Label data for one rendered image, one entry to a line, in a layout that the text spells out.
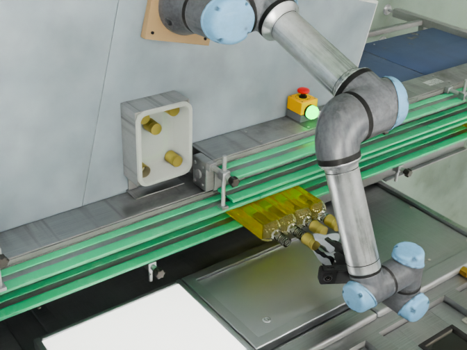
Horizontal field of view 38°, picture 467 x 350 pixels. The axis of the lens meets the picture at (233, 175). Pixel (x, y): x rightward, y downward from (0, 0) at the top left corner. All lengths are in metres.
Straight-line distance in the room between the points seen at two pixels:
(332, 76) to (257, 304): 0.65
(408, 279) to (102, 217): 0.81
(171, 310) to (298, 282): 0.37
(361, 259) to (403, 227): 0.79
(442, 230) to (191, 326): 0.96
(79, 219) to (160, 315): 0.33
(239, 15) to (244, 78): 0.44
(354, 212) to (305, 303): 0.45
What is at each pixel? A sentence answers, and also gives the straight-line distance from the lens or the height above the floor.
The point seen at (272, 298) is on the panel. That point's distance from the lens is 1.90.
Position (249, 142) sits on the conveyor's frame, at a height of 0.84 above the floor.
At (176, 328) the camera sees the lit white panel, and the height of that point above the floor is 1.14.
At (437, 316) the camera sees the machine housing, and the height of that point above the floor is 1.47.
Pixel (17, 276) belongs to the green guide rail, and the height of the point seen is 0.93.
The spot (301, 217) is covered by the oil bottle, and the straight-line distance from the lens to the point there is 1.97.
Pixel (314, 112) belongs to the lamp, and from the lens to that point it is 2.18.
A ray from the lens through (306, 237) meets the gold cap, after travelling 1.90.
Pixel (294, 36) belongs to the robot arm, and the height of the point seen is 1.09.
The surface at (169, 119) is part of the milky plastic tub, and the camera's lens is 1.94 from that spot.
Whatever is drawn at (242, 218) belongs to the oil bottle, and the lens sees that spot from 1.98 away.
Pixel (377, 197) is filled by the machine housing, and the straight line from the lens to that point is 2.47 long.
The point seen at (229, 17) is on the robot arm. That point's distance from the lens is 1.66.
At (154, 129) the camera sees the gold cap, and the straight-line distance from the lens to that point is 1.87.
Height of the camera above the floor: 2.27
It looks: 43 degrees down
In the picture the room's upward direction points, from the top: 125 degrees clockwise
